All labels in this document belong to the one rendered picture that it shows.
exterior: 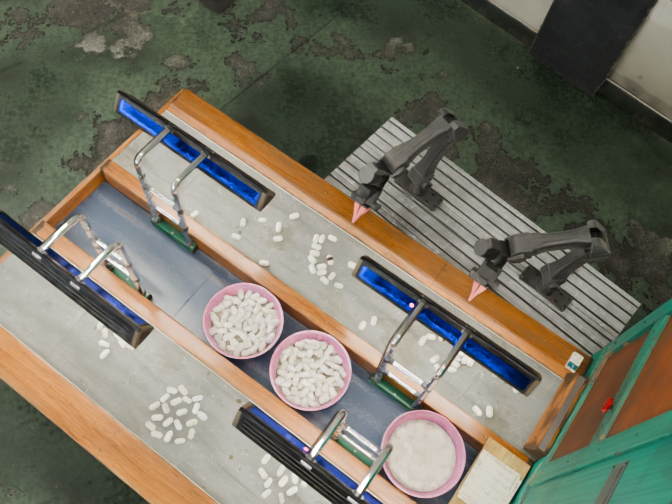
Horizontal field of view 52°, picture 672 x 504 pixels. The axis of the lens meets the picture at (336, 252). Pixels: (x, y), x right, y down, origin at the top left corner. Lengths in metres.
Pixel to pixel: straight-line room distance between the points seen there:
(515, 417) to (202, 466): 1.01
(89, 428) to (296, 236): 0.93
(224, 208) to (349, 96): 1.43
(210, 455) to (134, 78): 2.26
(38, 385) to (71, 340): 0.17
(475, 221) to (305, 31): 1.80
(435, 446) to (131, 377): 1.00
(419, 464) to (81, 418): 1.06
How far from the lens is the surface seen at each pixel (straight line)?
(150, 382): 2.32
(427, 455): 2.28
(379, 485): 2.21
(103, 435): 2.28
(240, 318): 2.35
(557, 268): 2.44
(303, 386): 2.29
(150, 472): 2.23
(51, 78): 3.98
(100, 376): 2.36
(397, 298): 2.03
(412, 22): 4.15
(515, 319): 2.44
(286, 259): 2.42
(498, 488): 2.27
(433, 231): 2.61
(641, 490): 1.46
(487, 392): 2.36
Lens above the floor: 2.94
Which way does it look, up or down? 64 degrees down
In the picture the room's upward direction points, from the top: 9 degrees clockwise
